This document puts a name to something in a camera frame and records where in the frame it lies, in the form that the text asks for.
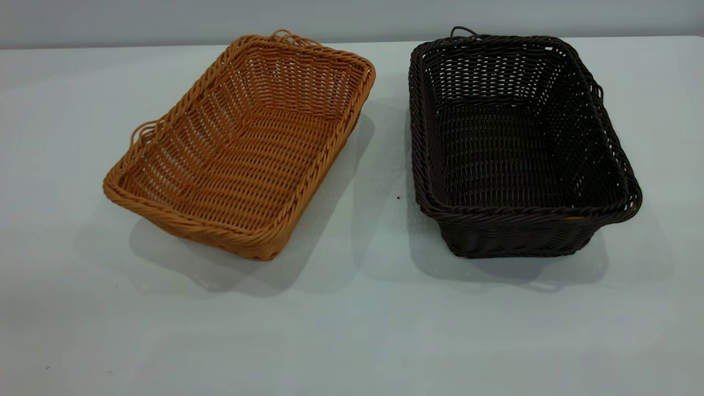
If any light brown wicker basket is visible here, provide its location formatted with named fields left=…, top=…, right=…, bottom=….
left=103, top=29, right=377, bottom=261

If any dark brown wicker basket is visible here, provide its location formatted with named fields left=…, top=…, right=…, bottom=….
left=408, top=26, right=643, bottom=259

